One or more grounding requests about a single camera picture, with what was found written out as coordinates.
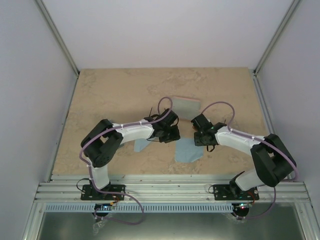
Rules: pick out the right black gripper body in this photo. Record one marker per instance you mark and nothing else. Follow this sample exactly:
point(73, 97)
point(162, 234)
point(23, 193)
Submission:
point(201, 141)

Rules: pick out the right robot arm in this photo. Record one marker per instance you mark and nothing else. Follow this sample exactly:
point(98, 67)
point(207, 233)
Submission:
point(272, 160)

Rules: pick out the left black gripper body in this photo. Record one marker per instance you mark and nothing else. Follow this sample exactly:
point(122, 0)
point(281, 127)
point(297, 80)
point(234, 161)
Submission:
point(168, 136)

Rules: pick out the right corner aluminium post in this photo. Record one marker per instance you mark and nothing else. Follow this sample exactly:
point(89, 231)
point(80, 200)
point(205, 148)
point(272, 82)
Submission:
point(294, 5)

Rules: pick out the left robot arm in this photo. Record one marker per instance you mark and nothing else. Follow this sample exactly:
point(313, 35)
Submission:
point(100, 145)

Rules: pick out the black round sunglasses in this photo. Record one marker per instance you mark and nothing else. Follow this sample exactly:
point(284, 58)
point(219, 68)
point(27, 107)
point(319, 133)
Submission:
point(152, 112)

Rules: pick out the aluminium rail frame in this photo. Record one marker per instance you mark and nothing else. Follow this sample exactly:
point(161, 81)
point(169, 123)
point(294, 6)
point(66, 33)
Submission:
point(152, 175)

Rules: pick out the corner aluminium post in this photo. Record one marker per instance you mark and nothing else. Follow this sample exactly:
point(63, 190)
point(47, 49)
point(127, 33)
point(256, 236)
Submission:
point(294, 5)
point(56, 34)

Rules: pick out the light blue cleaning cloth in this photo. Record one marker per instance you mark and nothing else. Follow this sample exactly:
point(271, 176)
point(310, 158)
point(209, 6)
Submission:
point(187, 152)

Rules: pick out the left corner aluminium post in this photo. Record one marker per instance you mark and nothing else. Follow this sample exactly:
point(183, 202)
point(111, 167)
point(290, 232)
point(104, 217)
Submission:
point(56, 34)

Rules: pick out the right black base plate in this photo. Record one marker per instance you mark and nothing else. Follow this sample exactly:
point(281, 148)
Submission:
point(224, 192)

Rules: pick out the pink glasses case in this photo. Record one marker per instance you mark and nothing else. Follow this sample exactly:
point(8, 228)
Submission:
point(185, 107)

